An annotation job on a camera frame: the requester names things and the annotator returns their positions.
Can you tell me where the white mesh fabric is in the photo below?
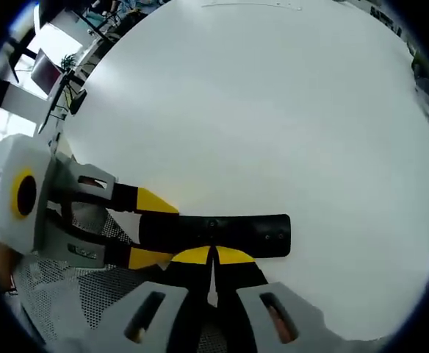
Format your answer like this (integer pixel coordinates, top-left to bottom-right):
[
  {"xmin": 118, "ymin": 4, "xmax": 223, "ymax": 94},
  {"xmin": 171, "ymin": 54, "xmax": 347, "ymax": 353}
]
[{"xmin": 10, "ymin": 211, "xmax": 230, "ymax": 353}]

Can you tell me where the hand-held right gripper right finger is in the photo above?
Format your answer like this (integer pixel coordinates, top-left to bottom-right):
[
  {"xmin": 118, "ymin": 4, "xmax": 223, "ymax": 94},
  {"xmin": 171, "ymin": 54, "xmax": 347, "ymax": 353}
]
[{"xmin": 214, "ymin": 245, "xmax": 342, "ymax": 353}]

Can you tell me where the small black device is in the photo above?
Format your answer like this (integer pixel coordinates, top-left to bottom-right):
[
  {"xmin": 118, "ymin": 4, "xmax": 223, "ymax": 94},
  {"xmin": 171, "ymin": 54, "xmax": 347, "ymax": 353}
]
[{"xmin": 69, "ymin": 88, "xmax": 89, "ymax": 115}]

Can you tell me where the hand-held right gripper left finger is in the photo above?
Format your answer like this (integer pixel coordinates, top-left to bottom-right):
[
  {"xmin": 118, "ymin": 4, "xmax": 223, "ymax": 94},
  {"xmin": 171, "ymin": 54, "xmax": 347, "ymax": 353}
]
[{"xmin": 58, "ymin": 245, "xmax": 214, "ymax": 353}]

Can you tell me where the dark red monitor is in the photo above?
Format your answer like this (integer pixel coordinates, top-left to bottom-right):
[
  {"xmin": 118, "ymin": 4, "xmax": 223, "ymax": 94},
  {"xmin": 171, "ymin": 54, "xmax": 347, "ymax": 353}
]
[{"xmin": 30, "ymin": 49, "xmax": 63, "ymax": 95}]

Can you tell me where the green leafy plant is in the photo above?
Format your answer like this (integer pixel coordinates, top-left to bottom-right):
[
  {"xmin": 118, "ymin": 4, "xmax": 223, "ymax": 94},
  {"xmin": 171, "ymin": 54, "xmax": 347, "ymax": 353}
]
[{"xmin": 408, "ymin": 43, "xmax": 429, "ymax": 121}]

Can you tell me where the black remote control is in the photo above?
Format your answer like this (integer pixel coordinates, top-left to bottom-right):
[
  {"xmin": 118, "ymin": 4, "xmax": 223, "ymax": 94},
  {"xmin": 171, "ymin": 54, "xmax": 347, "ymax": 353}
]
[{"xmin": 139, "ymin": 213, "xmax": 292, "ymax": 258}]

